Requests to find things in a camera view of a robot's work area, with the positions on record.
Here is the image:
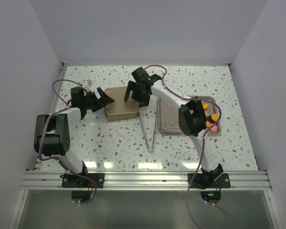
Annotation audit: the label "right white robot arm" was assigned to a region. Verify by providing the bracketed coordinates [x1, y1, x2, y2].
[124, 67, 224, 189]

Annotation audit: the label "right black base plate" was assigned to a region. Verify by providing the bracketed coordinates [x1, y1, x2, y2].
[190, 173, 231, 189]

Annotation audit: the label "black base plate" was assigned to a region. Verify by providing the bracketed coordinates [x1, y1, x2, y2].
[60, 173, 105, 188]
[190, 173, 231, 189]

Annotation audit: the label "gold tin lid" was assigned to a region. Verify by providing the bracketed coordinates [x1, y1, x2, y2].
[105, 87, 139, 111]

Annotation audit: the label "orange sandwich cookie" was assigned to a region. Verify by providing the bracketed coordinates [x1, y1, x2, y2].
[211, 114, 219, 122]

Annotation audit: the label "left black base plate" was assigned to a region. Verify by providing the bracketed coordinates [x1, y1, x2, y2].
[60, 173, 105, 188]

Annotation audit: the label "aluminium rail frame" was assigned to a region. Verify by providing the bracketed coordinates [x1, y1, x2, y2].
[21, 171, 272, 191]

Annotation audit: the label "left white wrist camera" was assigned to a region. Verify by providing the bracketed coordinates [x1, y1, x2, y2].
[82, 80, 92, 91]

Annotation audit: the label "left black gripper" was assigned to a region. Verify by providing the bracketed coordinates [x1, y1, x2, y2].
[82, 87, 114, 113]

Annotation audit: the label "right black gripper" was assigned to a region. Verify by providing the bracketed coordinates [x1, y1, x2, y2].
[124, 80, 150, 108]

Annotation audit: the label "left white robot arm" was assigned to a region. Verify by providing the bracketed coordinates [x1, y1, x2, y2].
[33, 87, 115, 187]

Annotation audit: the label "silver metal tray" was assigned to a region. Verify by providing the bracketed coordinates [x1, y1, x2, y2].
[157, 96, 219, 135]

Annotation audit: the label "gold cookie tin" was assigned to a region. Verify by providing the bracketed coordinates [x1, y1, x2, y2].
[105, 110, 139, 122]

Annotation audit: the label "metal tongs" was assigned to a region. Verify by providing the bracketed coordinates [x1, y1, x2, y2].
[139, 109, 157, 153]

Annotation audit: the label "pink macaron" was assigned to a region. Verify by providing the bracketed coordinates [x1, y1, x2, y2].
[210, 125, 219, 133]

